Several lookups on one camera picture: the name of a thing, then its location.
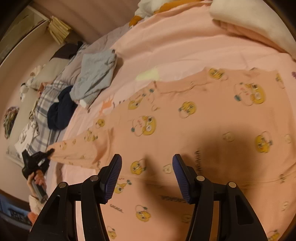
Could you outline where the white goose plush toy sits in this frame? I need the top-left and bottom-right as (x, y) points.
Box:
(129, 0), (200, 27)

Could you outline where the navy blue garment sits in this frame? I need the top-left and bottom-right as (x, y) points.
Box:
(47, 86), (78, 131)

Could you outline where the grey crumpled garment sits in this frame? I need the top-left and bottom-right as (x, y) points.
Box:
(70, 49), (117, 108)

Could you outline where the beige pillow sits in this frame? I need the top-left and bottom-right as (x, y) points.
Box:
(27, 58), (69, 90)

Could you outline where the pink cartoon print garment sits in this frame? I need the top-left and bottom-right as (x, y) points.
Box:
(52, 68), (295, 240)

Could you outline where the left hand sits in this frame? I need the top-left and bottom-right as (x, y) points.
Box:
(27, 170), (46, 198)

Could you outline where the plaid grey pillow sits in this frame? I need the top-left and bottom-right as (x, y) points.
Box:
(15, 76), (73, 160)

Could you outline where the pink printed bed sheet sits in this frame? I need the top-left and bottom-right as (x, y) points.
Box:
(46, 0), (296, 241)

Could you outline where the yellow fringed hanging cloth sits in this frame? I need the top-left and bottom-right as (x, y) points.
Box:
(48, 16), (72, 45)

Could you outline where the folded pink garment under cream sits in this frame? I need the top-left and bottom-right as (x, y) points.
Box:
(213, 20), (295, 60)

